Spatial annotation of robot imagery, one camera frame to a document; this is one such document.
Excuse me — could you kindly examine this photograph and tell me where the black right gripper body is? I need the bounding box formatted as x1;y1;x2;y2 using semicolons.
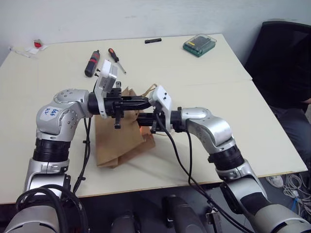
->
150;101;168;134

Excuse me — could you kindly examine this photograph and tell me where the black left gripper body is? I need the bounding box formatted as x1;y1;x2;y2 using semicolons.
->
104;82;125;130

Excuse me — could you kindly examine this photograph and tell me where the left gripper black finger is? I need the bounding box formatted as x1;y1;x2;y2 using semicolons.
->
121;96;148;103
121;101;150;111

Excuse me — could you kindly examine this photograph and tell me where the brown paper bag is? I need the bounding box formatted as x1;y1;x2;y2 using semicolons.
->
93;83;169;169

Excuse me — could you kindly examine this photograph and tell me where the black red electric screwdriver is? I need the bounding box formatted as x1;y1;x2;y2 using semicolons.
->
84;50;102;78

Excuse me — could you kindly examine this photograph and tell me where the green screwdriver bit box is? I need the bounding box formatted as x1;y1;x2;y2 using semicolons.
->
182;33;218;59

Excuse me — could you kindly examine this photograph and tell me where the red white plastic packet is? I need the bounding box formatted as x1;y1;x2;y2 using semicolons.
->
25;38;48;54

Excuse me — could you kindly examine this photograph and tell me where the large dark rounded shape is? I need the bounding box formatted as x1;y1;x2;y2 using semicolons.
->
162;194;207;233

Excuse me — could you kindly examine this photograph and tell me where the small dark rounded shape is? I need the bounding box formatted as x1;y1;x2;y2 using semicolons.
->
110;209;142;233

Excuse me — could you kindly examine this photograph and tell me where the white plastic stick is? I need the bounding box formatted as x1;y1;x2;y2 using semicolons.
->
8;46;34;59

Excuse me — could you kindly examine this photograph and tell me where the black office chair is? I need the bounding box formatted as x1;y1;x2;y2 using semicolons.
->
243;21;311;113

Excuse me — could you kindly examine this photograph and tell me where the person in grey trousers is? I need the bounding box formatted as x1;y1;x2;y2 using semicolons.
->
269;97;311;169

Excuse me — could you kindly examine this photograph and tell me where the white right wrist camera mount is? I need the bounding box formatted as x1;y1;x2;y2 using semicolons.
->
148;85;176;133

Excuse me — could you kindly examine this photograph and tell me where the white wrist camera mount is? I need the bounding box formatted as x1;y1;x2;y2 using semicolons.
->
148;85;176;133
93;59;119;120

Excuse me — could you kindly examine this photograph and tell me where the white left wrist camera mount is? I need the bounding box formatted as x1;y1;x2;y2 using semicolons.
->
93;59;119;120

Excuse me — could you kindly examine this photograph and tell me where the orange black handle screwdriver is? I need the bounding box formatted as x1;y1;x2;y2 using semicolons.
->
108;48;127;74

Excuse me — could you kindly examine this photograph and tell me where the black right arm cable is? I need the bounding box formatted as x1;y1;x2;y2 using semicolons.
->
154;112;256;233

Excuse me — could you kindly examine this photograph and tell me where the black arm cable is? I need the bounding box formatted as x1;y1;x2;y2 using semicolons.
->
154;112;256;233
72;116;92;194

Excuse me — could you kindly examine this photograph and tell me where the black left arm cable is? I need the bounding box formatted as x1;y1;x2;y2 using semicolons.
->
72;116;92;194

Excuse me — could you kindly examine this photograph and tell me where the metal cable connector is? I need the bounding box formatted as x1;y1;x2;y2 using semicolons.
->
205;210;221;229

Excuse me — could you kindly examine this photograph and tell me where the white floor cable bundle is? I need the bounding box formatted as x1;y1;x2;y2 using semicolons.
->
282;172;311;220

